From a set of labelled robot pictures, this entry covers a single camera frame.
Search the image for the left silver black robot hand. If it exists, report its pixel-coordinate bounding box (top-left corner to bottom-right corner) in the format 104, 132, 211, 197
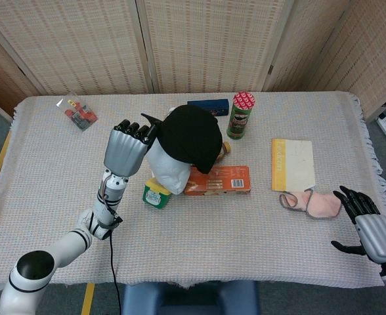
103, 118, 158, 177

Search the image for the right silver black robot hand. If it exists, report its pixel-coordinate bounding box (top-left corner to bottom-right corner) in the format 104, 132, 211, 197
330, 185, 386, 264

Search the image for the black cap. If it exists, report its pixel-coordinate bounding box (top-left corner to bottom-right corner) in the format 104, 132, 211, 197
140, 104, 223, 175

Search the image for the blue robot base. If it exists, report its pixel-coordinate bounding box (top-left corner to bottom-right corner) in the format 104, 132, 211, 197
120, 280, 261, 315

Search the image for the white foam mannequin head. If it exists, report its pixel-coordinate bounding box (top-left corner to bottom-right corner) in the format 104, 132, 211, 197
146, 106, 192, 196

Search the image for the green tub with yellow lid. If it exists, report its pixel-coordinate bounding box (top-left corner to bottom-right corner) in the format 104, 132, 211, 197
142, 178, 173, 210

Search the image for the pink cloth face mask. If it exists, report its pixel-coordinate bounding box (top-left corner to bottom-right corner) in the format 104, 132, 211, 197
279, 188, 343, 220

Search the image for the dark blue rectangular box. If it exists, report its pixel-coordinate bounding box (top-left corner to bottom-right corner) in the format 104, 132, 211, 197
186, 98, 230, 117

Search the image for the yellow white notebook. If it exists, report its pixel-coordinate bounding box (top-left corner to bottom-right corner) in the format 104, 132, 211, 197
271, 138, 316, 192

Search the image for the orange biscuit box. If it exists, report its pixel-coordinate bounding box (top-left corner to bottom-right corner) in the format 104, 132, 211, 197
183, 165, 251, 196

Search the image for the woven beige folding screen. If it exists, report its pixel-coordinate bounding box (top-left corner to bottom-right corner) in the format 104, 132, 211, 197
0, 0, 386, 122

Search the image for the green Pringles can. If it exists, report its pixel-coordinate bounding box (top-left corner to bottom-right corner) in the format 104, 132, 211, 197
226, 91, 258, 140

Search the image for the white waffle tablecloth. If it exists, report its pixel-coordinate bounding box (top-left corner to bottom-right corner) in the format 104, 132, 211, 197
0, 91, 386, 289

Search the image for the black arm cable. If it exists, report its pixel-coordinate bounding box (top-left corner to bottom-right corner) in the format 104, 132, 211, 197
97, 173, 125, 315

